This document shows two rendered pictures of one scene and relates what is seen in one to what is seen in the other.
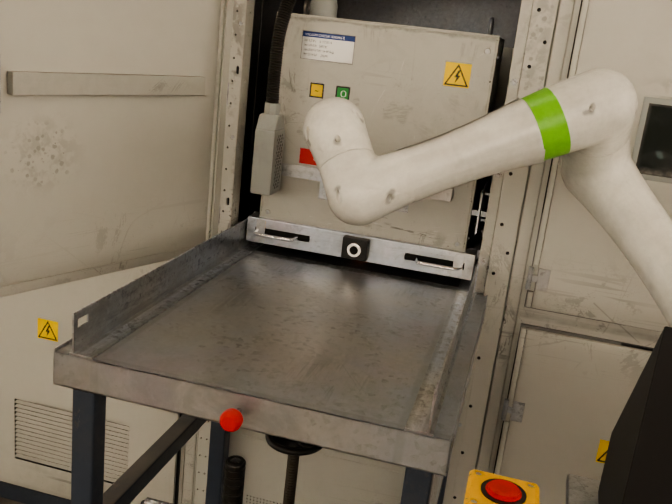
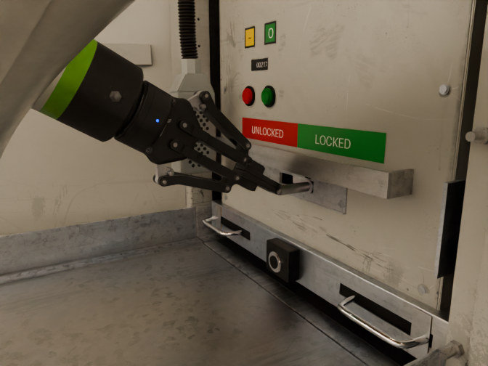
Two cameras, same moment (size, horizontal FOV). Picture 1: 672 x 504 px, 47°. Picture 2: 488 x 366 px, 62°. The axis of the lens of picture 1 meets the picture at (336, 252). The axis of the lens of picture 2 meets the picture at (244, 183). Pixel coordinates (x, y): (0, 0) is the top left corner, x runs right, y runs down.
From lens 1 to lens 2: 1.35 m
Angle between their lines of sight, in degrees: 45
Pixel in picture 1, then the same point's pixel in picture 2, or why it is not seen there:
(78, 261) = (12, 226)
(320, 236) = (258, 234)
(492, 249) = (474, 327)
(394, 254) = (327, 281)
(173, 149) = not seen: hidden behind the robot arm
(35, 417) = not seen: hidden behind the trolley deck
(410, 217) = (349, 223)
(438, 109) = (381, 15)
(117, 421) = not seen: outside the picture
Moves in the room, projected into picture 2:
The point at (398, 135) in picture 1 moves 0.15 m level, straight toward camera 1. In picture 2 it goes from (329, 80) to (239, 78)
